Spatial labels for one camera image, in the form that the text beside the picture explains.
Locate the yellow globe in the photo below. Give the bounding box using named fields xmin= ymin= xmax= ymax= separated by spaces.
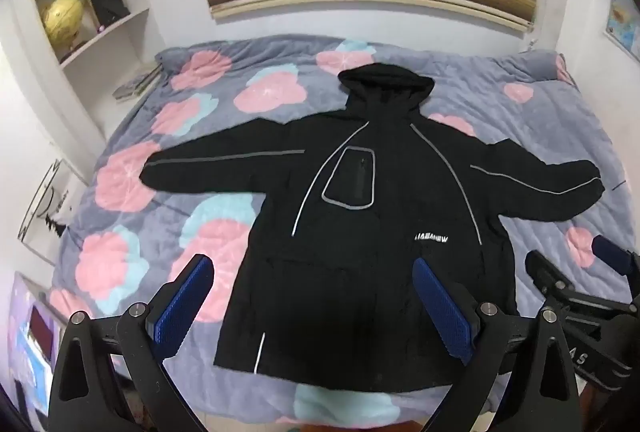
xmin=42 ymin=0 xmax=84 ymax=50

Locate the black box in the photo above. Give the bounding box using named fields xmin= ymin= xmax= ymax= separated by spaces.
xmin=87 ymin=0 xmax=127 ymax=29

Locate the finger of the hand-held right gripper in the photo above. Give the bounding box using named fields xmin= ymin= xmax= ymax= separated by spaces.
xmin=592 ymin=235 xmax=640 ymax=279
xmin=525 ymin=251 xmax=577 ymax=300

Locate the black hooded jacket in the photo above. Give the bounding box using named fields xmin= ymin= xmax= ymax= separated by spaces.
xmin=139 ymin=64 xmax=605 ymax=397

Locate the colourful wall map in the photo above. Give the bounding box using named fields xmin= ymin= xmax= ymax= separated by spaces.
xmin=604 ymin=0 xmax=639 ymax=52

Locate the stack of books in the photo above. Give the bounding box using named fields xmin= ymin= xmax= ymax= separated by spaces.
xmin=112 ymin=66 xmax=164 ymax=102

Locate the grey floral blanket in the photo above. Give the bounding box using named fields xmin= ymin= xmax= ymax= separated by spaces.
xmin=47 ymin=36 xmax=632 ymax=420

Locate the purple printed board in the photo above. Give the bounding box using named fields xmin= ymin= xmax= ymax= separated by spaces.
xmin=9 ymin=271 xmax=68 ymax=415

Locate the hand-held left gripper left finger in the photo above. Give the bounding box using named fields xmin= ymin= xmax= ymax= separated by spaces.
xmin=47 ymin=253 xmax=216 ymax=432

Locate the white line drawing poster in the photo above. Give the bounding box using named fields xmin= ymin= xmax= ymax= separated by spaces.
xmin=16 ymin=161 xmax=88 ymax=260

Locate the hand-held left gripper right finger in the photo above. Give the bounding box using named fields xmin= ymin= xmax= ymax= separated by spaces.
xmin=411 ymin=257 xmax=583 ymax=432

